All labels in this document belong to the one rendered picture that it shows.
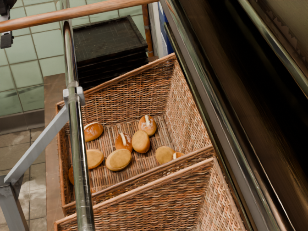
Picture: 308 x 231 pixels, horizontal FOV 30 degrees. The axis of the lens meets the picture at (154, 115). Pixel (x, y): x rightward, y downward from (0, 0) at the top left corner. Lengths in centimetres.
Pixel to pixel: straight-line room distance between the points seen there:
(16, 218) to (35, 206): 127
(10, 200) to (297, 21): 92
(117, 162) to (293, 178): 130
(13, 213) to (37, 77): 171
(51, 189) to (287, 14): 131
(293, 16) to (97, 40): 151
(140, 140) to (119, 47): 39
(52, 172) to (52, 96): 49
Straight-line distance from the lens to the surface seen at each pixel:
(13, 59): 311
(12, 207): 151
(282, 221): 60
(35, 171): 301
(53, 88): 249
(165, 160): 192
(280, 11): 86
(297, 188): 67
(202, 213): 167
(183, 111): 194
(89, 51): 220
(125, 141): 201
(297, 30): 81
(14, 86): 319
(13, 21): 163
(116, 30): 231
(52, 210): 191
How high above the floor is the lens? 187
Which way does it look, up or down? 36 degrees down
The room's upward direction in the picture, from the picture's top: 8 degrees counter-clockwise
